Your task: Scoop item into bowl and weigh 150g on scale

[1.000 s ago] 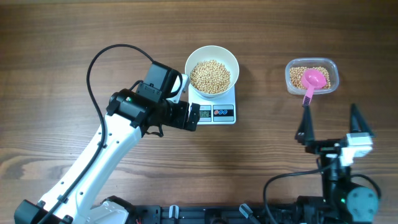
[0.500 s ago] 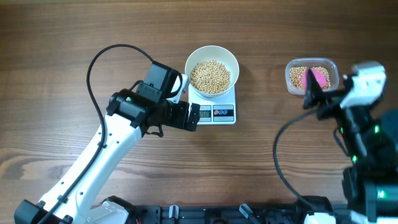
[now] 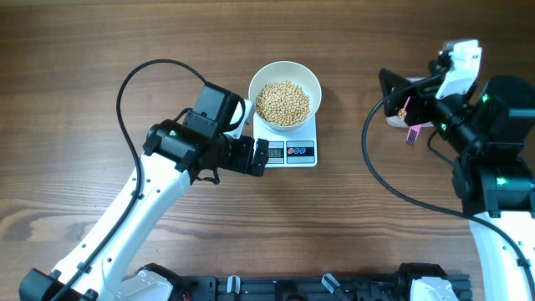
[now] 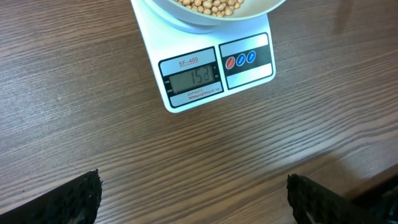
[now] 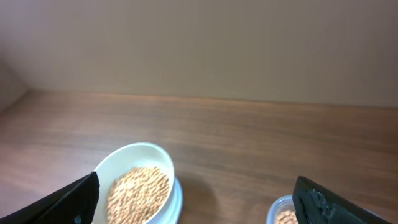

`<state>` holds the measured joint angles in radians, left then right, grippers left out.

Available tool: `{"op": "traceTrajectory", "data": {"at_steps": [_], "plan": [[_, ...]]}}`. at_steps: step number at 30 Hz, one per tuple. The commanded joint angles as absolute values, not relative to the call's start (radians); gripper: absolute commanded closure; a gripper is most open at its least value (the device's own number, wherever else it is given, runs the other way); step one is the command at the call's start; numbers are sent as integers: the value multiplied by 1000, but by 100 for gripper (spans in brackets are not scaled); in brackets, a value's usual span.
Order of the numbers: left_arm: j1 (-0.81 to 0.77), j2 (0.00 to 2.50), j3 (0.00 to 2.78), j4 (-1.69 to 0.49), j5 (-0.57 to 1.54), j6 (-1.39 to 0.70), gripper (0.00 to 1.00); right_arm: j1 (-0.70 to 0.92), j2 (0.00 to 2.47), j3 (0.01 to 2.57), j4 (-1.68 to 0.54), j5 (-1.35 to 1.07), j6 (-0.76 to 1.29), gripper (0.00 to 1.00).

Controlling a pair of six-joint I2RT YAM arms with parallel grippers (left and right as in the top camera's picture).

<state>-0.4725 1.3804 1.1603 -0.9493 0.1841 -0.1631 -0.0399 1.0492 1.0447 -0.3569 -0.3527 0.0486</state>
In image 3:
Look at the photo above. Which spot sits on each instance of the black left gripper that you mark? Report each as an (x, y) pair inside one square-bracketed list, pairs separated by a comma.
[(242, 163)]

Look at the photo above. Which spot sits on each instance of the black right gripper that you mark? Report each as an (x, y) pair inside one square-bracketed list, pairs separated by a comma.
[(422, 97)]

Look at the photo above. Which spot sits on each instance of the pink plastic measuring scoop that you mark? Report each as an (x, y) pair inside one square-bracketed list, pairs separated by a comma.
[(413, 131)]

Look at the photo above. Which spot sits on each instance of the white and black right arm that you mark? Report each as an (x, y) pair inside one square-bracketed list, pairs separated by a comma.
[(494, 183)]

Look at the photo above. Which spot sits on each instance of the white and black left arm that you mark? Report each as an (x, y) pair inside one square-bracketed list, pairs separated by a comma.
[(175, 152)]

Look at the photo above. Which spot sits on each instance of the white digital kitchen scale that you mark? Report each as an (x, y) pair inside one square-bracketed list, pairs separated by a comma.
[(289, 149)]

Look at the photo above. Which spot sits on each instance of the soybeans in white bowl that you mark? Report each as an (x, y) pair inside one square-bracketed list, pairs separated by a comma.
[(283, 103)]

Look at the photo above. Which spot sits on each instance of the white round bowl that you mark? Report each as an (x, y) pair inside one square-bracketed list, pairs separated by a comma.
[(290, 71)]

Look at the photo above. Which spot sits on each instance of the pile of soybeans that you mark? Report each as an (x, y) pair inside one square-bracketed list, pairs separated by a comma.
[(402, 113)]

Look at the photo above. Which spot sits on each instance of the clear plastic container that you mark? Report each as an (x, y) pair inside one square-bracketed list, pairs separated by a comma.
[(396, 122)]

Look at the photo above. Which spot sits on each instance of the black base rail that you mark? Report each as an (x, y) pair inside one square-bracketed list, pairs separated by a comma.
[(234, 288)]

